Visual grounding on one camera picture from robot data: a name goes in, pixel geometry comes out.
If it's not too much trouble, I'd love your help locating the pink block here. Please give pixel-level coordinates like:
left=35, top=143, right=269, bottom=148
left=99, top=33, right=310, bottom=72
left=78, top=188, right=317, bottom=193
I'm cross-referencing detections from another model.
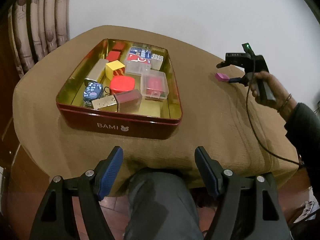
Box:
left=215, top=73, right=229, bottom=82

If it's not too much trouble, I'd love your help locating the blue red floss box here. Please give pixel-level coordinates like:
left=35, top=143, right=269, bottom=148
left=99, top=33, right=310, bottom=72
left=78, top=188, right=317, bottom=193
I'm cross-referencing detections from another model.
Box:
left=125, top=47, right=152, bottom=76

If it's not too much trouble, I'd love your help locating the dark sleeved right forearm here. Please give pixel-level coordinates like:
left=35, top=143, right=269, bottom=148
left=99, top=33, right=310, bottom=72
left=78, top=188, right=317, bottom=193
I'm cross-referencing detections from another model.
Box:
left=277, top=92, right=319, bottom=184

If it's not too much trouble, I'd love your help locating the person right hand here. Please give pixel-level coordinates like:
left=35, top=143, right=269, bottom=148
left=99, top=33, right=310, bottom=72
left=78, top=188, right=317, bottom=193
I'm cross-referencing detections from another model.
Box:
left=250, top=71, right=292, bottom=113

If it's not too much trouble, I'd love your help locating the white zigzag cube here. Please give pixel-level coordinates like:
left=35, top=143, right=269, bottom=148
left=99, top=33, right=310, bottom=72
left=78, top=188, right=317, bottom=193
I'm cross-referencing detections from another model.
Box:
left=151, top=53, right=164, bottom=71

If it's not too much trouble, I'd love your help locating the clear box with red item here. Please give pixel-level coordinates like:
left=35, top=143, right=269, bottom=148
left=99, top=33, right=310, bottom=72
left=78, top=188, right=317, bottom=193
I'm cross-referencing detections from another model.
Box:
left=140, top=69, right=169, bottom=101

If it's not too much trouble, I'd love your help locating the person grey trouser leg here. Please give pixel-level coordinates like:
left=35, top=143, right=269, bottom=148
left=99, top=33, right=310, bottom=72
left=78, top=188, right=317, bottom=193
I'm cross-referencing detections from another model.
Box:
left=124, top=171, right=203, bottom=239

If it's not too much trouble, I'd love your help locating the gold block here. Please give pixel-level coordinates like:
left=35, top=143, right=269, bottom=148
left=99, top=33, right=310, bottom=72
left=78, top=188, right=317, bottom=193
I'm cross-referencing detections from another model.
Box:
left=92, top=95, right=119, bottom=112

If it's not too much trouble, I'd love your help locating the maroon block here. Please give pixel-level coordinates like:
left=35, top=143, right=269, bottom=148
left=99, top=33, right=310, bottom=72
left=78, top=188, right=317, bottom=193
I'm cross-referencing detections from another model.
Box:
left=114, top=89, right=142, bottom=109

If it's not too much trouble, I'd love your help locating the red rounded case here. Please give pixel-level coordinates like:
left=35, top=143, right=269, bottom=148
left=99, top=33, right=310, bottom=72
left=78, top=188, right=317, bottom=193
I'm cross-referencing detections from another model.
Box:
left=109, top=75, right=135, bottom=94

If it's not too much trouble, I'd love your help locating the red gold tin box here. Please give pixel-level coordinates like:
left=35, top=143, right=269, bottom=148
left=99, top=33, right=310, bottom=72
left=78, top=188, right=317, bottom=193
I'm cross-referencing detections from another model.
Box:
left=56, top=38, right=183, bottom=139

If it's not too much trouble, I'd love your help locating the blue patterned round case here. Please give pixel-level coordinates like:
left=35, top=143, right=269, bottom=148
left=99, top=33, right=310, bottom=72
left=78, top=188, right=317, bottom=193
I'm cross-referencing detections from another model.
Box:
left=82, top=82, right=104, bottom=107

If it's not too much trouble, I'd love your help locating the yellow striped cube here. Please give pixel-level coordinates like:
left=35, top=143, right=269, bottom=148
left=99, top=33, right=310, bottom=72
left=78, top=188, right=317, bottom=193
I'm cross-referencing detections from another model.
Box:
left=105, top=60, right=125, bottom=81

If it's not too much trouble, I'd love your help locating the small red cube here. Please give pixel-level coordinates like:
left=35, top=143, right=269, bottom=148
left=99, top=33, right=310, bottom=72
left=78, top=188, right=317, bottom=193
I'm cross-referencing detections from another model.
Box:
left=106, top=50, right=121, bottom=62

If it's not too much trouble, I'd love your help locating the long gold bar box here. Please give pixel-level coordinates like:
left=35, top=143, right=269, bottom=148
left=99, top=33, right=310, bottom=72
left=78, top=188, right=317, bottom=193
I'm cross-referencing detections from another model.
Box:
left=84, top=59, right=108, bottom=86

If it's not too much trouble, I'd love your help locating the black cable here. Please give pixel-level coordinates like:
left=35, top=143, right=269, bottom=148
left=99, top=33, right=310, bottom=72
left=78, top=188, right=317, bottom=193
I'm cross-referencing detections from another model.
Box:
left=245, top=55, right=303, bottom=167

